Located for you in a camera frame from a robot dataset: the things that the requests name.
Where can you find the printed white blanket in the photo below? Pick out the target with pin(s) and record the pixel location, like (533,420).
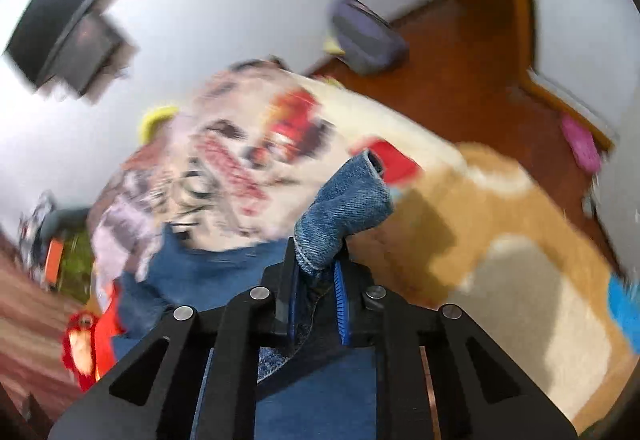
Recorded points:
(235,130)

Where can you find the orange box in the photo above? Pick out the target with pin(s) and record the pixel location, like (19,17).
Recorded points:
(54,265)

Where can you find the wooden door frame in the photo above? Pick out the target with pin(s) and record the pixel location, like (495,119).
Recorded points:
(522,10)

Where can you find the grey purple backpack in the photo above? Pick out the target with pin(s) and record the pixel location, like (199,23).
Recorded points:
(367,38)

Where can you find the pink slipper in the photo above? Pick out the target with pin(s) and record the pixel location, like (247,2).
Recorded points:
(581,144)

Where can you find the blue denim jeans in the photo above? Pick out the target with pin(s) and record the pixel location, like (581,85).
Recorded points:
(345,207)

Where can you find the yellow cloth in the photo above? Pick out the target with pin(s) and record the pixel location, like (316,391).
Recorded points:
(156,120)

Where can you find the red plush toy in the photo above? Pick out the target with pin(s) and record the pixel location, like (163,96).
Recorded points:
(80,350)

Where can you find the bright blue cloth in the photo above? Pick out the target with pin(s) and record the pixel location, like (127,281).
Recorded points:
(626,310)

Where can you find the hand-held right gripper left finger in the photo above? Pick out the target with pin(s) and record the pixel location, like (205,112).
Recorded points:
(287,307)

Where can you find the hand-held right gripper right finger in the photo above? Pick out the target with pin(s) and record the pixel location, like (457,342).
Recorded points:
(343,312)

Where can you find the red cloth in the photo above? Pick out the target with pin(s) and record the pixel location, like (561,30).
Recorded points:
(395,163)

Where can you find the orange and cream blanket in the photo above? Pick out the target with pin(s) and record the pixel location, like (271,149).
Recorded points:
(505,230)

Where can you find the black wall-mounted television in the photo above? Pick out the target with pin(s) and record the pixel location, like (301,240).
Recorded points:
(65,35)

